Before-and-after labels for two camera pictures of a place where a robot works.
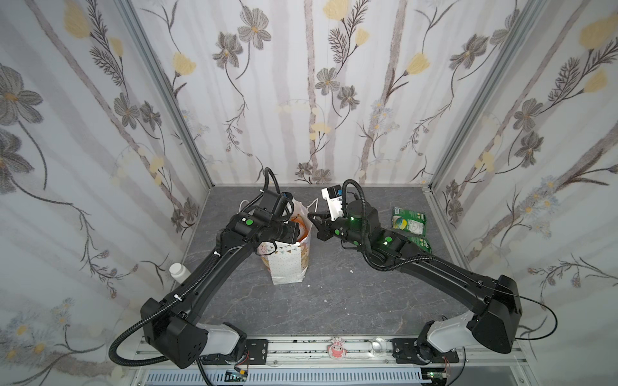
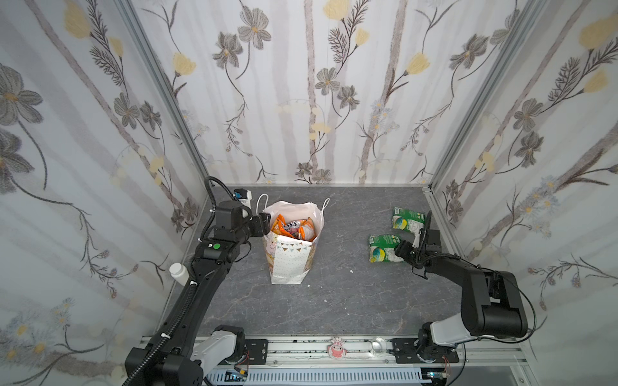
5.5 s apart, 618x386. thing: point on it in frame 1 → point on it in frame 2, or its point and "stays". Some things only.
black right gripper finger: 324,232 → 407,252
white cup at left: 179,273 stays
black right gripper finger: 319,218 → 404,248
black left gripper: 293,233 → 261,224
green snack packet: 409,221 stays
